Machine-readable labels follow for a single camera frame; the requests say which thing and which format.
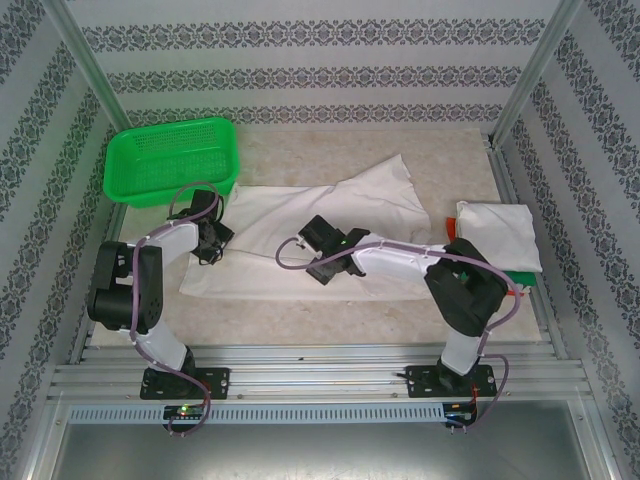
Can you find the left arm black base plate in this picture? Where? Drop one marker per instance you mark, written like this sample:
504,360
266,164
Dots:
217,382

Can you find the controller board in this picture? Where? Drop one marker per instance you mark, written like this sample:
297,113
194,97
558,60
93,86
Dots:
460,414
185,412

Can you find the green plastic basket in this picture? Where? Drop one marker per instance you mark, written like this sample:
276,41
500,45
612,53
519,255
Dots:
165,160

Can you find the large white t-shirt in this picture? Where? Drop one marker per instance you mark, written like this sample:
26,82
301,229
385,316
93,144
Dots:
280,210

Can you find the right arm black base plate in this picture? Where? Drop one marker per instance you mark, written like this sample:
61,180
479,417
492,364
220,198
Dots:
420,382

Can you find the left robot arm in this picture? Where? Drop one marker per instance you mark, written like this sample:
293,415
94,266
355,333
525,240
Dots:
150,300

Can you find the aluminium side rail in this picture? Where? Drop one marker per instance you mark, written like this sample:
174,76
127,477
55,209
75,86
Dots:
505,170

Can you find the right controller board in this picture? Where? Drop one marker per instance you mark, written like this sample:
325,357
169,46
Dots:
460,414

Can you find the aluminium frame post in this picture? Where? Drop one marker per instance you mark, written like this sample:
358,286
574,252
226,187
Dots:
95,70
530,75

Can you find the folded white t-shirt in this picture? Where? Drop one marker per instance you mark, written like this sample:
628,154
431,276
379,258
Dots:
500,235

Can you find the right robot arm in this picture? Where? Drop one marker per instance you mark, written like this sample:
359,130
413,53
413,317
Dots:
400,260

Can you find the aluminium mounting rail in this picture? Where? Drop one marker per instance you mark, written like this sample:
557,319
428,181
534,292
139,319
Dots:
320,370

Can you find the left controller board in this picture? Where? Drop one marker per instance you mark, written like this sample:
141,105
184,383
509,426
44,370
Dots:
185,412

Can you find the folded green t-shirt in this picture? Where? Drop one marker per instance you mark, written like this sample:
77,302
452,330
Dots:
525,279

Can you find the grey metal shelf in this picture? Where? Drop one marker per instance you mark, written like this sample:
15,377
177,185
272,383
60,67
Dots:
320,455

